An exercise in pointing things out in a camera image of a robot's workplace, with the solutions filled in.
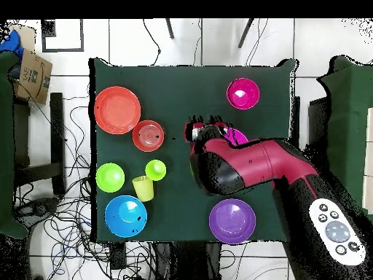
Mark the large magenta bowl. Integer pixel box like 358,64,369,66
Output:
222,126,250,147

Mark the small crimson pink bowl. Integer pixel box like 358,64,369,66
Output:
226,77,261,111

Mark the small orange bowl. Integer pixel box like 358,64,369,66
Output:
131,120,165,153

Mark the yellow cup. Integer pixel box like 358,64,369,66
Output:
132,175,154,203

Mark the dark green tablecloth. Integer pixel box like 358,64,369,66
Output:
88,57,299,244

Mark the lime green cup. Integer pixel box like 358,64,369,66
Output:
144,159,168,182

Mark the large orange bowl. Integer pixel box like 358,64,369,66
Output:
93,85,142,136

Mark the black tripod leg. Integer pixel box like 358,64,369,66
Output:
237,18,255,49
165,18,175,39

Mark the small green bowl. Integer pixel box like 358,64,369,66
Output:
95,162,126,194

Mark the purple bowl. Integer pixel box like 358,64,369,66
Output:
208,198,257,245

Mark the blue bowl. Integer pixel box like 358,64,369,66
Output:
103,194,149,238

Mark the green cloth side table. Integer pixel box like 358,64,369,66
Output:
0,50,30,240
315,55,373,222

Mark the black robot column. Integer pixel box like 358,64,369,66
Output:
154,241,222,280

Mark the black power strip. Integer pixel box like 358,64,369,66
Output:
109,241,127,271

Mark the white box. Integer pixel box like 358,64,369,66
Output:
361,106,373,215

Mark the cardboard box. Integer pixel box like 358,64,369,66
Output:
12,48,53,105

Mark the blue object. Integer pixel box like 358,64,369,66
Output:
0,28,24,59

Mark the black cable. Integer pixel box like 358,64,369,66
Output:
142,18,162,66

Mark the tangle of black cables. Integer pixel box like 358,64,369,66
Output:
12,96,152,280

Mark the black chair frame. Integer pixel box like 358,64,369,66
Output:
12,92,66,197

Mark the black square floor frame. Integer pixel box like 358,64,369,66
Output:
41,18,85,53

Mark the dark grey pedestal leg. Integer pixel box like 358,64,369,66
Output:
12,196,60,222

